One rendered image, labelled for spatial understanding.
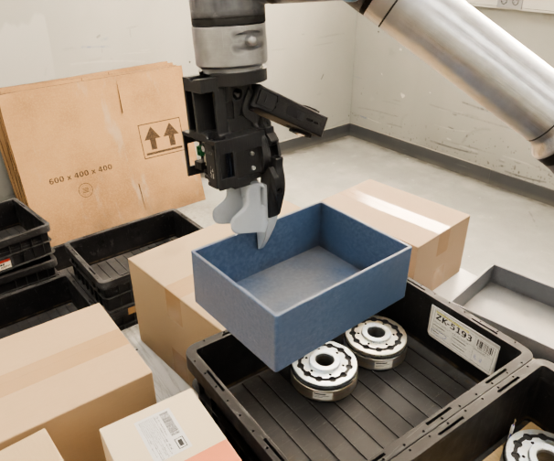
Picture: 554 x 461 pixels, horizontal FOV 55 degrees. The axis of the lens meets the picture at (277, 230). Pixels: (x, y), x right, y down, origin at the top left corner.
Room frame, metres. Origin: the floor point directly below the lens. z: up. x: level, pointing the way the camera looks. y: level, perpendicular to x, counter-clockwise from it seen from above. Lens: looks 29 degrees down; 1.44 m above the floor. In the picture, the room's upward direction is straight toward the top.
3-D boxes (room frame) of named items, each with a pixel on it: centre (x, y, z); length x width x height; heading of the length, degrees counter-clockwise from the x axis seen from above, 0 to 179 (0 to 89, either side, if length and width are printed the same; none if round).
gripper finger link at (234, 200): (0.57, 0.05, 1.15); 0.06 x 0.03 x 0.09; 128
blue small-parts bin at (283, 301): (0.51, -0.03, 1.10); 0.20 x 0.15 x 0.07; 130
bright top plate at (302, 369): (0.63, -0.07, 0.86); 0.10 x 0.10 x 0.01
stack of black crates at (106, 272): (1.47, 0.43, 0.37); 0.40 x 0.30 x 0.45; 129
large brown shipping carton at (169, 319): (0.89, 0.04, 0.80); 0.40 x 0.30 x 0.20; 133
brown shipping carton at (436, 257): (1.16, -0.28, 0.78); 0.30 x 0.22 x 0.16; 43
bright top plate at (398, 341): (0.69, -0.16, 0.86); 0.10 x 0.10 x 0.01
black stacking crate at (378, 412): (0.57, -0.11, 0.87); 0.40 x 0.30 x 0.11; 126
